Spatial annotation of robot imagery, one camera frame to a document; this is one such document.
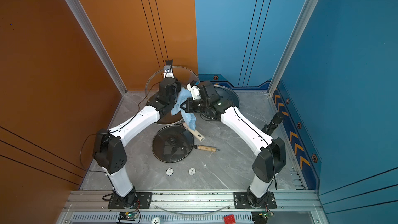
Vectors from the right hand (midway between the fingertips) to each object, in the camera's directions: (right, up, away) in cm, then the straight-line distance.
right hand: (182, 106), depth 74 cm
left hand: (-6, +17, +7) cm, 19 cm away
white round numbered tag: (-9, -48, -11) cm, 50 cm away
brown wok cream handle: (+6, -15, +9) cm, 19 cm away
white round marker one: (+4, -35, +8) cm, 36 cm away
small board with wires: (+39, -49, -5) cm, 63 cm away
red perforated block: (+22, -50, -7) cm, 55 cm away
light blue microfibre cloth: (0, +6, 0) cm, 6 cm away
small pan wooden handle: (+12, -25, +14) cm, 31 cm away
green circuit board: (-25, -51, -3) cm, 57 cm away
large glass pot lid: (-3, +21, +28) cm, 35 cm away
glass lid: (-9, -24, +21) cm, 33 cm away
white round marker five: (-8, -36, +8) cm, 37 cm away
